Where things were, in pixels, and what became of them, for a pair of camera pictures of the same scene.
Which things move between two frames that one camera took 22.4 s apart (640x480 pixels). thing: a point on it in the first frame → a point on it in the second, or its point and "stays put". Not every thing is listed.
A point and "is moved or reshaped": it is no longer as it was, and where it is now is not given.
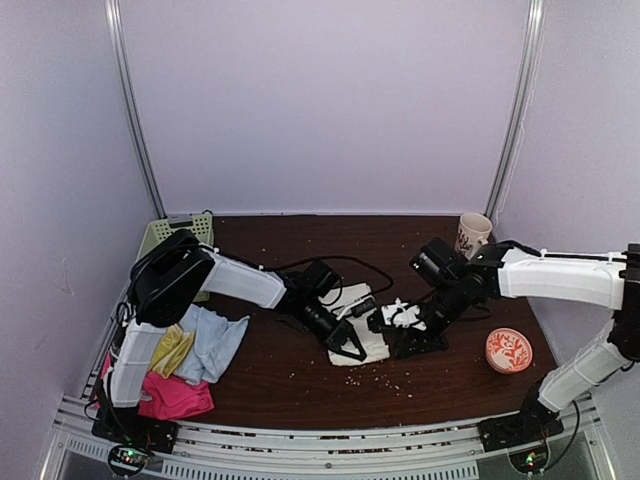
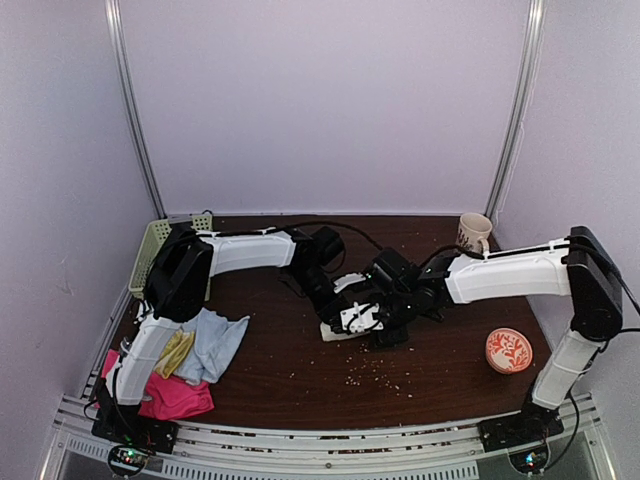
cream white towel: (372, 342) is moved or reshaped
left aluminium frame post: (114, 14) stays put
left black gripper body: (316, 326) → (308, 281)
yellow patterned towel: (173, 347) stays put
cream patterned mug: (473, 231) stays put
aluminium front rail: (257, 452) stays put
